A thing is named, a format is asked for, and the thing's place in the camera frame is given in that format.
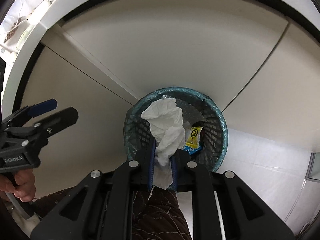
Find blue white milk carton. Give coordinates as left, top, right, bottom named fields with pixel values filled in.
left=183, top=145, right=202, bottom=155

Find yellow white snack wrapper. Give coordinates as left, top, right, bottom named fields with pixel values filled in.
left=185, top=126, right=202, bottom=150

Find white tissue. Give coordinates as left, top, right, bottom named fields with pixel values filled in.
left=141, top=98, right=185, bottom=190

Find black mesh trash bin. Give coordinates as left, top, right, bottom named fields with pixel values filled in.
left=123, top=87, right=228, bottom=172

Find person's left hand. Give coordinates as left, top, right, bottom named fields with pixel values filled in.
left=1, top=170, right=36, bottom=202

